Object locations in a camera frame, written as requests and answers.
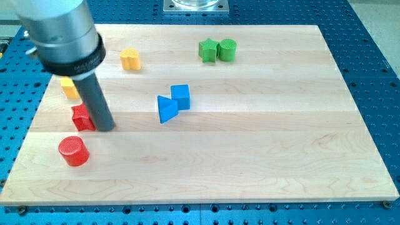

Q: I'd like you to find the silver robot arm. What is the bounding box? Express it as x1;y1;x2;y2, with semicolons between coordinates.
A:
11;0;106;80

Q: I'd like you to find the green star block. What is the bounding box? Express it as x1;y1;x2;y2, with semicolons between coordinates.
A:
198;38;219;63

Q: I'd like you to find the red star block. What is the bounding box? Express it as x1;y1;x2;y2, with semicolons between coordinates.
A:
71;103;96;131

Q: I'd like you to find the wooden board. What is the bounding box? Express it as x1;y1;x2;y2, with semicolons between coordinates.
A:
1;24;399;206

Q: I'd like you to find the blue cube block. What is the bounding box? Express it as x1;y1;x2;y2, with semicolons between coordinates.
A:
171;84;191;110

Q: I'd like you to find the blue triangle block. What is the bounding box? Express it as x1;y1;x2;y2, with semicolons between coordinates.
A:
157;96;179;124

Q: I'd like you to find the green cylinder block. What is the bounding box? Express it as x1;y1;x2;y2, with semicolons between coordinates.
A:
219;39;237;62

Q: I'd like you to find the yellow heart block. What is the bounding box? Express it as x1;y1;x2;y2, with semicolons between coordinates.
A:
119;48;141;71

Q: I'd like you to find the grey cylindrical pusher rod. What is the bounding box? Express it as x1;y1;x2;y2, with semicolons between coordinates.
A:
73;73;115;131

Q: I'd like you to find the red cylinder block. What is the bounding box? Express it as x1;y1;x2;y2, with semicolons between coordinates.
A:
58;136;90;167

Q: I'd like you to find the yellow block behind rod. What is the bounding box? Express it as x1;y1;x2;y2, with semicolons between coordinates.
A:
60;76;80;99

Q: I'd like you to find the left board clamp screw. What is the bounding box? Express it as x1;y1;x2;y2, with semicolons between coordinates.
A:
16;206;28;216

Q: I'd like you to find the board clamp screw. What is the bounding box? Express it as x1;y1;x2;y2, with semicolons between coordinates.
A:
382;201;392;209
16;206;28;216

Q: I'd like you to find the right board clamp screw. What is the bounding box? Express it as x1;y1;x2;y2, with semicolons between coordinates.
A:
382;201;392;209

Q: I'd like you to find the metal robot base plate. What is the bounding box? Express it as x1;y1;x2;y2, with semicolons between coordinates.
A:
162;0;229;14

